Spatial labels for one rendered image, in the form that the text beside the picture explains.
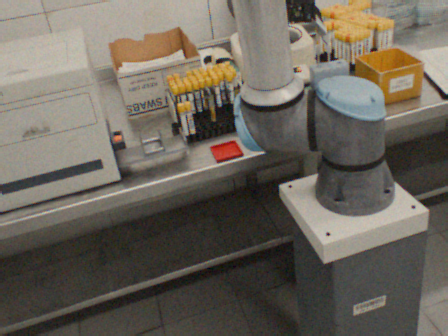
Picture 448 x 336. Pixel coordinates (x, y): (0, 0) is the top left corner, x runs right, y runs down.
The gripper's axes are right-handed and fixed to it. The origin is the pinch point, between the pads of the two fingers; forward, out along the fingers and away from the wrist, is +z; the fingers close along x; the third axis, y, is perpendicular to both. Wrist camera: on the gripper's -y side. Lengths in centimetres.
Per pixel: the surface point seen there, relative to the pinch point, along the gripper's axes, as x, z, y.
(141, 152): -43.7, 13.2, 18.2
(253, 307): -23, 103, -14
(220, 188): -29, 71, -51
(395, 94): 23.6, 14.8, 6.3
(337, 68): 10.1, 7.3, -0.2
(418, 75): 30.1, 10.9, 5.4
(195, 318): -45, 102, -14
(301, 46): 3.6, 4.1, -14.6
